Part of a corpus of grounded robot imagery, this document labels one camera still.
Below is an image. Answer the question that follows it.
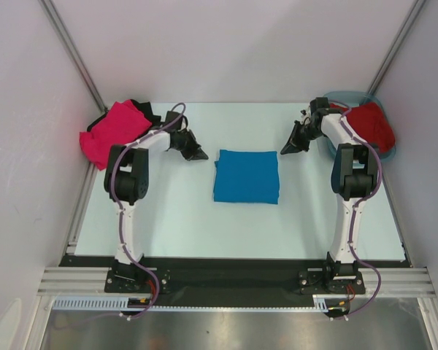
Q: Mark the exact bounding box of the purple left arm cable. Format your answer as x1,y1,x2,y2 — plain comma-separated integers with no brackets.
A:
53,102,188,329

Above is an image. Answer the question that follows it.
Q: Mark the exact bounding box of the aluminium corner post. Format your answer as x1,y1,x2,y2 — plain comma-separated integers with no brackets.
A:
367,0,429,95
38,0,107,112

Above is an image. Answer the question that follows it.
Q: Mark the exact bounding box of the pink folded t shirt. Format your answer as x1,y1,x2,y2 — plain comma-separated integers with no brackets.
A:
79,101,152,171

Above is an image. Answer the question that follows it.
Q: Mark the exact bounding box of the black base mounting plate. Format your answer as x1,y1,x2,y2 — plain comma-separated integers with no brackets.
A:
58,256,413,308

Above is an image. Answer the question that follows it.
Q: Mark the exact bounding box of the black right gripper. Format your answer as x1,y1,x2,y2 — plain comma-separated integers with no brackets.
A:
281,120,325,155

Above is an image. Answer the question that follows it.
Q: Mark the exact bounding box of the blue t shirt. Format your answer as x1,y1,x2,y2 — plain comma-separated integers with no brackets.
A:
213,149,280,205

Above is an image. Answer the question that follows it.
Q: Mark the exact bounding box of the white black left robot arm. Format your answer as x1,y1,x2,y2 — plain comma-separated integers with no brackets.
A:
104,109,209,293

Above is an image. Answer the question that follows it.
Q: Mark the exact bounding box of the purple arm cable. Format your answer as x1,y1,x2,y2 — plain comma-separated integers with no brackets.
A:
328,100,383,322
53,102,188,329

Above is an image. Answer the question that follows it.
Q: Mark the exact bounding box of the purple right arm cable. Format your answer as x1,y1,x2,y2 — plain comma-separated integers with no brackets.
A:
328,100,383,322

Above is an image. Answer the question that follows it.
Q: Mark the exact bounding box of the black folded t shirt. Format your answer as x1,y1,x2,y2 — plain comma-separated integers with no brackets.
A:
86,99,161,132

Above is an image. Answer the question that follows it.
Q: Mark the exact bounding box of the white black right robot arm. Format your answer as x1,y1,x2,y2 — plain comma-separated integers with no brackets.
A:
280,97,383,295

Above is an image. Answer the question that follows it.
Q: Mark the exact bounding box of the aluminium front frame rail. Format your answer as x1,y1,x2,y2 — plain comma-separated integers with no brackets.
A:
37,267,436,298

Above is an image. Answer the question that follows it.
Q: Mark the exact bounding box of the red t shirt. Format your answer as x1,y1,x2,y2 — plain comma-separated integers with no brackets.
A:
346,102,396,155

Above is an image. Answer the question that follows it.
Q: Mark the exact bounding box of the right aluminium corner post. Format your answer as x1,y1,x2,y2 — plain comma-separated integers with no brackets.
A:
367,0,429,95

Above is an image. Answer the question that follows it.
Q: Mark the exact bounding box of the left aluminium corner post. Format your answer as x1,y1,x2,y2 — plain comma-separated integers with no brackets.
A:
38,0,107,112

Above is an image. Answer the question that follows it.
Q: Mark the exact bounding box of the grey slotted cable duct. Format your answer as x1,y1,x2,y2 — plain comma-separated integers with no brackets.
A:
53,296,343,314

